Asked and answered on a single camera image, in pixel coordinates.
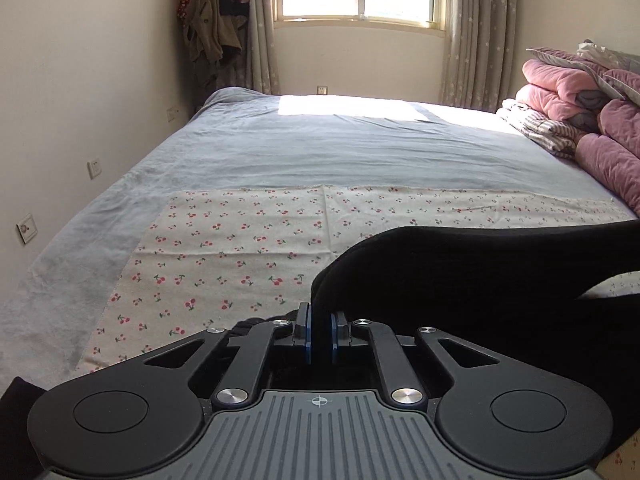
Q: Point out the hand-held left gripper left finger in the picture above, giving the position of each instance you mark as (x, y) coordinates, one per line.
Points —
(308, 332)

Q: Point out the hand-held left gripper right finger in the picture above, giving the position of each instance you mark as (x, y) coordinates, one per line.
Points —
(334, 335)

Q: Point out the black pants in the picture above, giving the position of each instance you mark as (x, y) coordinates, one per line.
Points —
(450, 270)

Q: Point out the cherry print cloth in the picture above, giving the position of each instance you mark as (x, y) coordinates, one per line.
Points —
(225, 240)

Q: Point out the grey bed sheet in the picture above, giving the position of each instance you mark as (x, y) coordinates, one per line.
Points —
(350, 150)

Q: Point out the striped folded blanket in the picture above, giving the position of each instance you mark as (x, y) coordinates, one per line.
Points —
(545, 127)

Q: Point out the beige patterned curtain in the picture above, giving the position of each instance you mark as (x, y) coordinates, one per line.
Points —
(480, 35)
(260, 25)

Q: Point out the khaki hanging jacket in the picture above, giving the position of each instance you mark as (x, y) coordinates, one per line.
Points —
(210, 20)

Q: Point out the pink folded quilt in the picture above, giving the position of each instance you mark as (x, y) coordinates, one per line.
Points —
(555, 85)

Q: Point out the purple folded quilt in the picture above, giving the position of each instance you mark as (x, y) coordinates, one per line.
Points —
(615, 150)

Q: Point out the white folded cloth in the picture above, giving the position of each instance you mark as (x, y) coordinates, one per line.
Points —
(595, 52)

